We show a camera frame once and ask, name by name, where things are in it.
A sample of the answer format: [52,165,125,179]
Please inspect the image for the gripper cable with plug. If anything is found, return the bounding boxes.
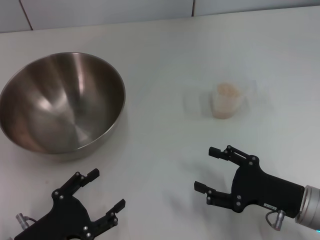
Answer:
[265,209,286,230]
[15,213,38,226]

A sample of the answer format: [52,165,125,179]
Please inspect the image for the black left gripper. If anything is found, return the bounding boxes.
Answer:
[13,168,127,240]

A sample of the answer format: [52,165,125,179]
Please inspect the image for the left gripper cable with plug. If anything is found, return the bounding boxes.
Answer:
[15,213,38,226]

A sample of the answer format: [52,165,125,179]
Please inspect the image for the right gripper cable with plug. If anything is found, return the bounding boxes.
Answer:
[265,209,286,230]

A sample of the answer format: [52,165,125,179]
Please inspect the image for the stainless steel mixing bowl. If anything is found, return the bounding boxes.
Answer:
[0,51,127,161]

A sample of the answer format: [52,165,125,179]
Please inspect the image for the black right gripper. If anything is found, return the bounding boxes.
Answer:
[194,144,305,218]

